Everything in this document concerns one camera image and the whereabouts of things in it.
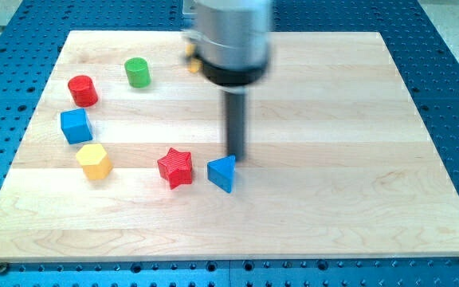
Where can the yellow wooden block behind arm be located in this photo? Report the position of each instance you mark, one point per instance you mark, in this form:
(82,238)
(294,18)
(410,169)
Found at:
(193,63)

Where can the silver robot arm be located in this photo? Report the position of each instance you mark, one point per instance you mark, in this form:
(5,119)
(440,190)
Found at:
(232,40)

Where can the blue wooden triangle block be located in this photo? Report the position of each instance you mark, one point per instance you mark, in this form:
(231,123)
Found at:
(221,172)

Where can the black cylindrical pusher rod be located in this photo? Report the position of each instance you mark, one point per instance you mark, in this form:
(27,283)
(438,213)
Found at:
(234,104)

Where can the red wooden star block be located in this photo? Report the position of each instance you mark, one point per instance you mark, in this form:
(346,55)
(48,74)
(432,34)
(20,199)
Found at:
(176,168)

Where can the light wooden board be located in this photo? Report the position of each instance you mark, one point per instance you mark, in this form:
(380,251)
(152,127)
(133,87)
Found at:
(339,162)

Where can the green wooden cylinder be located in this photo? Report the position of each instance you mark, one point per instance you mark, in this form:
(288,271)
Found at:
(137,72)

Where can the yellow wooden hexagon block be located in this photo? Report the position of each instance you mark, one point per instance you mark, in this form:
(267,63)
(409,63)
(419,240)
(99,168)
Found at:
(94,161)

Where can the blue wooden cube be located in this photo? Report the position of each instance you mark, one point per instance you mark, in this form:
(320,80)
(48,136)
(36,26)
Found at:
(76,126)

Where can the red wooden cylinder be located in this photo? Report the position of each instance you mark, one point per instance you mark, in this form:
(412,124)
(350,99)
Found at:
(83,91)

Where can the blue perforated metal base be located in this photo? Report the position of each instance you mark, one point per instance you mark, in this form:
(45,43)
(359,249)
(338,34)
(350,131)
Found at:
(32,36)

